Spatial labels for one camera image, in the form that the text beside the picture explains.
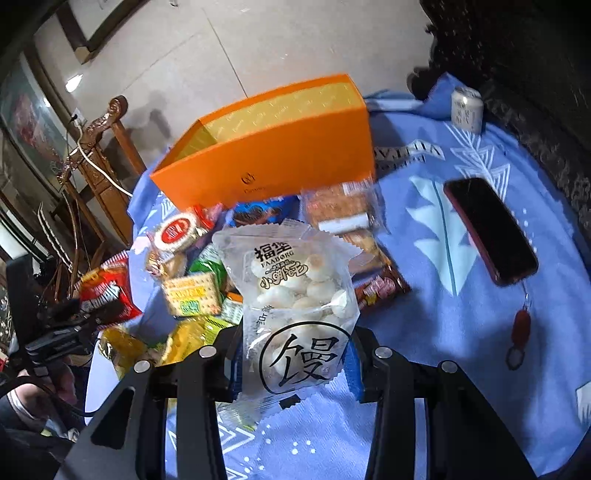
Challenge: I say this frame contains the orange edged bread packet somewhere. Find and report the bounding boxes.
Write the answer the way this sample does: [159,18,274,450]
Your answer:
[339,227,394,274]

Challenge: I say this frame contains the small clear bread packet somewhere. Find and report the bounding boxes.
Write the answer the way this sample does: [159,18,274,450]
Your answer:
[145,251,188,278]

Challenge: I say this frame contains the green yellow cracker packet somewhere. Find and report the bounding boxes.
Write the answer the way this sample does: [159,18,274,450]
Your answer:
[163,271,228,317]

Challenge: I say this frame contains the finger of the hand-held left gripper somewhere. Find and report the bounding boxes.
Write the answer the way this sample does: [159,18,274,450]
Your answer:
[42,298,126,332]

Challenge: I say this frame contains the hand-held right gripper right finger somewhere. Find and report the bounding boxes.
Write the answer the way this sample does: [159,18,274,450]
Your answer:
[352,327,539,480]

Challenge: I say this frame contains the red phone charm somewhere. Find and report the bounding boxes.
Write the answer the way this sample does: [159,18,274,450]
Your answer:
[505,282,533,370]

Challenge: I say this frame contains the carved wooden chair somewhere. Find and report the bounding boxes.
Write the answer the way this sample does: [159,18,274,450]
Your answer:
[39,95,148,296]

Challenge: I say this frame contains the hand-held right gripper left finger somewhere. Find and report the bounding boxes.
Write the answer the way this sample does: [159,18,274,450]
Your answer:
[55,323,244,480]

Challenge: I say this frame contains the framed wall picture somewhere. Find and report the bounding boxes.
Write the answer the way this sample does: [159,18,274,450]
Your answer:
[0,51,70,204]

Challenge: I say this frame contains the clear steamed bun packet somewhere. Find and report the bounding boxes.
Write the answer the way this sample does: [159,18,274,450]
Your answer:
[211,220,361,401]

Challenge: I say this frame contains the round red white snack packet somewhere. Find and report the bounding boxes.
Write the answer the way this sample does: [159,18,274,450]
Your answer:
[147,205,222,254]

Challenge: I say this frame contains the yellow snack packet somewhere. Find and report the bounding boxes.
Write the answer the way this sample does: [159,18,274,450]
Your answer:
[99,316,232,370]

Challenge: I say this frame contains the black cable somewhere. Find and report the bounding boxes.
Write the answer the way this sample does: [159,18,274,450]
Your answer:
[0,374,95,420]

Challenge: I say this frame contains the orange cardboard box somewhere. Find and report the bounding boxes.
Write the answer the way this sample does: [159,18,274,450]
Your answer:
[150,74,376,210]

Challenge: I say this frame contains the blue printed blanket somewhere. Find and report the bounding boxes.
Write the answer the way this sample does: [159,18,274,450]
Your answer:
[85,74,591,480]

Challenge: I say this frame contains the green snack packet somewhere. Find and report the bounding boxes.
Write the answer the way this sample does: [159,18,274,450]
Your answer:
[188,244,228,278]

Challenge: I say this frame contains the brown red snack packet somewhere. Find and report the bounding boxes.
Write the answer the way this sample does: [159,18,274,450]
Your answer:
[353,270,411,315]

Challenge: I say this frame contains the dark blue cookie packet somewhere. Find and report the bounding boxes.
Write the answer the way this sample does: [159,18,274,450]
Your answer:
[232,198,288,228]

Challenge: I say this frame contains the orange-white snack packet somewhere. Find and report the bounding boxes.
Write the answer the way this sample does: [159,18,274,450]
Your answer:
[221,292,245,325]

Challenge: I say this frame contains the dark carved wooden furniture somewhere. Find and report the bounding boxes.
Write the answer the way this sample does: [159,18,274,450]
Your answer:
[409,0,591,217]

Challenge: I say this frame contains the white cable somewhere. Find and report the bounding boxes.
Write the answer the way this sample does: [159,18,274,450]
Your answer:
[69,117,134,197]

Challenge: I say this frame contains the clear meat floss bread packet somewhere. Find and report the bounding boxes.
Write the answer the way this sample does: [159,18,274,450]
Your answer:
[301,180,386,232]

